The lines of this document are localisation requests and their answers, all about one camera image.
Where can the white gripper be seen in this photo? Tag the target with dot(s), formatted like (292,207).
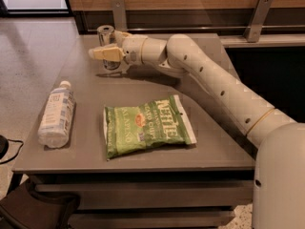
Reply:
(133,49)

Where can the silver blue redbull can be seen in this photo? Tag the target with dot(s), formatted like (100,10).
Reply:
(106,37)

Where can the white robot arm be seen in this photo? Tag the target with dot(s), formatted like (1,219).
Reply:
(279,175)

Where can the green kettle chips bag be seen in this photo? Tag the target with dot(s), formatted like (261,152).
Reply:
(150,125)

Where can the clear plastic water bottle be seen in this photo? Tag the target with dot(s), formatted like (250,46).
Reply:
(55,126)

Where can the grey drawer cabinet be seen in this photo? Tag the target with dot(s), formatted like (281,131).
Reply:
(169,187)

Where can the dark chair seat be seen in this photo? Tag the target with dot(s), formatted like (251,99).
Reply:
(25,208)

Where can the left metal wall bracket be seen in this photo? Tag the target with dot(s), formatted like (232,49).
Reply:
(119,15)

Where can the metal wall bracket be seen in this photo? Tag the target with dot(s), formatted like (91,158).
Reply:
(119,15)
(254,29)

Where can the metal wall rail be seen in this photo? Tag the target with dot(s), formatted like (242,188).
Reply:
(228,30)

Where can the right metal wall bracket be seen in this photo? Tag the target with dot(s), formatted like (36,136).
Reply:
(254,29)

